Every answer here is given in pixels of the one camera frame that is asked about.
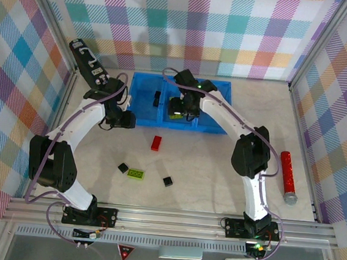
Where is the red lego brick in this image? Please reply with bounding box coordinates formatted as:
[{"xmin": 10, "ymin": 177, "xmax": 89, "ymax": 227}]
[{"xmin": 150, "ymin": 135, "xmax": 163, "ymax": 152}]

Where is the blue three-compartment bin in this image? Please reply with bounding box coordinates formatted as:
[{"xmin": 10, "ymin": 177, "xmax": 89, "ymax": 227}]
[{"xmin": 123, "ymin": 71, "xmax": 236, "ymax": 136}]

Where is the red glitter cylinder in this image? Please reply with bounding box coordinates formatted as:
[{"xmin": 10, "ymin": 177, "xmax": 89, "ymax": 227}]
[{"xmin": 275, "ymin": 150, "xmax": 303, "ymax": 207}]

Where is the black power connector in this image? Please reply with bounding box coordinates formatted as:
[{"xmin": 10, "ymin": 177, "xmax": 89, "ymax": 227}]
[{"xmin": 72, "ymin": 227, "xmax": 103, "ymax": 242}]

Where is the grey slotted strip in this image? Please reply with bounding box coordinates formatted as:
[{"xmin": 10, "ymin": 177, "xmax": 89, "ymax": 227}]
[{"xmin": 15, "ymin": 224, "xmax": 273, "ymax": 259}]

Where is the red triangle sticker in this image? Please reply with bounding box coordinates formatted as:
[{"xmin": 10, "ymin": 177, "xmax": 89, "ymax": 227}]
[{"xmin": 116, "ymin": 243, "xmax": 136, "ymax": 260}]

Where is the small board with green light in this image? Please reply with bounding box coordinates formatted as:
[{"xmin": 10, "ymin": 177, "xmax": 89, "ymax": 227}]
[{"xmin": 244, "ymin": 240, "xmax": 267, "ymax": 259}]

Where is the aluminium side rail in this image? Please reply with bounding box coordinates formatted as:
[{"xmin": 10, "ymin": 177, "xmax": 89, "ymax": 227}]
[
  {"xmin": 275, "ymin": 84, "xmax": 335, "ymax": 225},
  {"xmin": 22, "ymin": 69, "xmax": 79, "ymax": 203}
]

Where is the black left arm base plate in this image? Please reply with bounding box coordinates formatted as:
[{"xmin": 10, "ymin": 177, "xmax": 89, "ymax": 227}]
[{"xmin": 61, "ymin": 202, "xmax": 120, "ymax": 229}]

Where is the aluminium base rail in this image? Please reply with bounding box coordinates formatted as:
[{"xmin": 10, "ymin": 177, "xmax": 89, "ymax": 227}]
[{"xmin": 1, "ymin": 194, "xmax": 342, "ymax": 254}]

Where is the aluminium frame post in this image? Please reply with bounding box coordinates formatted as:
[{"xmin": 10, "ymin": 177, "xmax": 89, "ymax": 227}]
[
  {"xmin": 18, "ymin": 0, "xmax": 86, "ymax": 77},
  {"xmin": 288, "ymin": 0, "xmax": 347, "ymax": 94}
]

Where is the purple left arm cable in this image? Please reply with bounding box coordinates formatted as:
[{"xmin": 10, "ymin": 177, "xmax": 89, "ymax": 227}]
[{"xmin": 20, "ymin": 64, "xmax": 130, "ymax": 250}]

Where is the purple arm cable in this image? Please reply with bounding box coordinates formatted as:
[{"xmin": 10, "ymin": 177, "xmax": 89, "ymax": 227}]
[
  {"xmin": 144, "ymin": 66, "xmax": 298, "ymax": 260},
  {"xmin": 20, "ymin": 64, "xmax": 130, "ymax": 250}
]

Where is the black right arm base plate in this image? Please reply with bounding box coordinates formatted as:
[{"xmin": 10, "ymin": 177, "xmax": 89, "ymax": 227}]
[{"xmin": 223, "ymin": 217, "xmax": 282, "ymax": 243}]

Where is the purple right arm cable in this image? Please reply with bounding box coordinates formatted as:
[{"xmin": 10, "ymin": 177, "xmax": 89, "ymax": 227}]
[{"xmin": 144, "ymin": 66, "xmax": 298, "ymax": 260}]

